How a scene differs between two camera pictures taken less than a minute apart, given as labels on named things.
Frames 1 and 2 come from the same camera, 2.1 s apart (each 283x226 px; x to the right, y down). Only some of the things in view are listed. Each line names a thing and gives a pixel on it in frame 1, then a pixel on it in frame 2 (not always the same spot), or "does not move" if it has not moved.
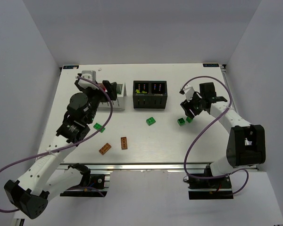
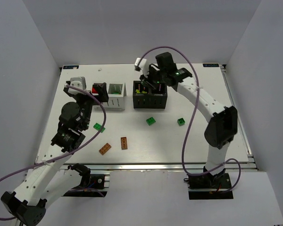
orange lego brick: [104, 149] does not move
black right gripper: [191, 107] → [148, 78]
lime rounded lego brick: [143, 92] does not move
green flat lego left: [98, 126] does not move
